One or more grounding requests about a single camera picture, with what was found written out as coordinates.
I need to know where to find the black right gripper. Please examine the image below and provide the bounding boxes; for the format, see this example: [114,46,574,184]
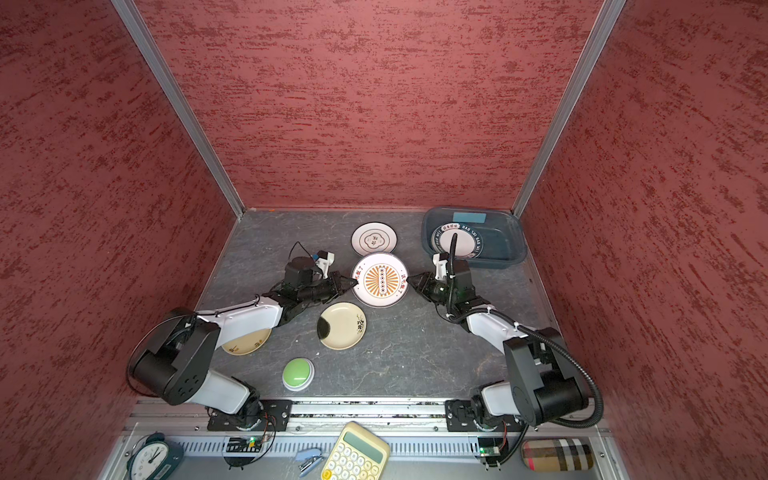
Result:
[405,271,456,305]

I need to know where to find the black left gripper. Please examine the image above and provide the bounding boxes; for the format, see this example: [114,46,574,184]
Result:
[299,271,358,304]

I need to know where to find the orange sunburst white plate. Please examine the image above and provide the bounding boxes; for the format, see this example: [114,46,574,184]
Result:
[352,252,408,308]

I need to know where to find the cream yellow plate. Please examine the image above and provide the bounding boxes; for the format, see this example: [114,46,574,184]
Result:
[316,302,367,351]

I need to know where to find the white plate black line motif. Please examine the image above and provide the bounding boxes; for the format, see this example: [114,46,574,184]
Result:
[351,222,398,256]

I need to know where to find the green rim hao shi plate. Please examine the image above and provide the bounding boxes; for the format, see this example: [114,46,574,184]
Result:
[430,222,484,259]

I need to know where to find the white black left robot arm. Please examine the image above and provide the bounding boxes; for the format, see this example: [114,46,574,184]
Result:
[126,251,358,429]

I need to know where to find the beige plate under left arm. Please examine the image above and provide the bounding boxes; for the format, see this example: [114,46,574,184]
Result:
[221,329,272,356]

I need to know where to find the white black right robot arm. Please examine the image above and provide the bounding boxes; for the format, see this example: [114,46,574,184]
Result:
[407,254,605,429]

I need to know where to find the light blue bin label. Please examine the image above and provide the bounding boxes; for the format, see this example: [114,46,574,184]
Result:
[452,211,487,224]

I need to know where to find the translucent blue plastic bin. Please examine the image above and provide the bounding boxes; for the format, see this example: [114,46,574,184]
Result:
[421,207,528,269]

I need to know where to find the green push button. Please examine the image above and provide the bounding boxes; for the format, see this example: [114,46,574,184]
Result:
[281,358,316,392]

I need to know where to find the yellow calculator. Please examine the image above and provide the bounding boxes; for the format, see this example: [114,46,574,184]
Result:
[321,422,391,480]

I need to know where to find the blue stapler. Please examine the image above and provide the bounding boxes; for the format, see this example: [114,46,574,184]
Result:
[294,448,324,478]

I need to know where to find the plaid checked pouch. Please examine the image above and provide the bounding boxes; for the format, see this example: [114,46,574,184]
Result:
[521,438,595,473]

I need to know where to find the teal alarm clock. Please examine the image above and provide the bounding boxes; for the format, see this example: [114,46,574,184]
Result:
[126,432,184,480]

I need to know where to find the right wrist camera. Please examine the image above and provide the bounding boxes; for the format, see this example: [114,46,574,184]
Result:
[432,252,450,282]

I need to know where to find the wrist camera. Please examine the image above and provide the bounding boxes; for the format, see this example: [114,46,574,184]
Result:
[315,250,335,279]
[432,252,450,282]

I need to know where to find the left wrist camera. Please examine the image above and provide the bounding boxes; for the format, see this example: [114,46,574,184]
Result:
[315,250,335,279]

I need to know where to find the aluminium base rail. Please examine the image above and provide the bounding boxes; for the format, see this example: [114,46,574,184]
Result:
[119,395,613,463]

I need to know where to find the black corrugated cable conduit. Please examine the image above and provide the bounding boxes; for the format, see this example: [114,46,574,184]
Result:
[446,232,604,430]

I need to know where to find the aluminium right corner post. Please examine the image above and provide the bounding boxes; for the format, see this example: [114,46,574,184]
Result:
[512,0,626,218]

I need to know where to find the aluminium corner post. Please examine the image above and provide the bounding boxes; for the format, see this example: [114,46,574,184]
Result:
[111,0,247,220]
[512,0,626,218]

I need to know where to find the aluminium left corner post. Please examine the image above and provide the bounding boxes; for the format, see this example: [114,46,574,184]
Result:
[111,0,247,220]

